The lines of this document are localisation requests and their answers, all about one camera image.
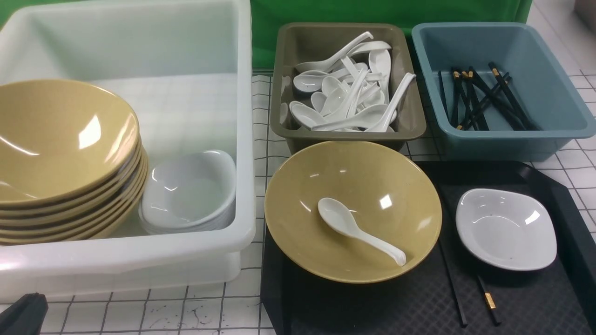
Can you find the black chopstick gold band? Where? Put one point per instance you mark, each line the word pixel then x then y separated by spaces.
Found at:
pixel 490 304

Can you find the olive-brown spoon bin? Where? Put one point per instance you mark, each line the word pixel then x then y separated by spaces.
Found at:
pixel 368 75

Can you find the blue-grey chopstick bin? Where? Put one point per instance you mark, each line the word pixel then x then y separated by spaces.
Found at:
pixel 492 131

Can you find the white square sauce dish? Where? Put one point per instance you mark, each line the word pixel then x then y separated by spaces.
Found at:
pixel 507 230

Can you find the stack of white dishes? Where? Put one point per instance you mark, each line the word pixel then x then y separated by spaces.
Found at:
pixel 190 193

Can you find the white spoon right leaning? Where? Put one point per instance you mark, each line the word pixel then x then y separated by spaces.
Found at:
pixel 381 115

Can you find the black chopstick gold tip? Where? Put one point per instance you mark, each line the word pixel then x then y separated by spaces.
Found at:
pixel 462 91

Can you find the black serving tray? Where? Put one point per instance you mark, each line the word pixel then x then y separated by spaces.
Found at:
pixel 558 300

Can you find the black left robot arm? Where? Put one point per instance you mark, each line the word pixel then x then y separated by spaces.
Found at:
pixel 24 317

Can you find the yellow noodle bowl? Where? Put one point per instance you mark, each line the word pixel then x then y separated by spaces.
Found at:
pixel 387 194

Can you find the white spoon front left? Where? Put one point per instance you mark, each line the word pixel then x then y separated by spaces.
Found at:
pixel 305 115

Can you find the stack of yellow bowls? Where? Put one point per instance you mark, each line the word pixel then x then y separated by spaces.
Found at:
pixel 64 202

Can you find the white ceramic soup spoon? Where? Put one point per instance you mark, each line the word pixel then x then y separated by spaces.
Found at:
pixel 337 216

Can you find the large white plastic tub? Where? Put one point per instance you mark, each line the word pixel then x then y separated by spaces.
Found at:
pixel 203 112

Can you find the black chopstick in bin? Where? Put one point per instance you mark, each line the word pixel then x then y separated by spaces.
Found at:
pixel 517 109

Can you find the white spoon long top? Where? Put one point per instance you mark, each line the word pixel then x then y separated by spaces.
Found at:
pixel 325 65

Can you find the white spoon left round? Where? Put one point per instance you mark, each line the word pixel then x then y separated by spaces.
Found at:
pixel 309 81

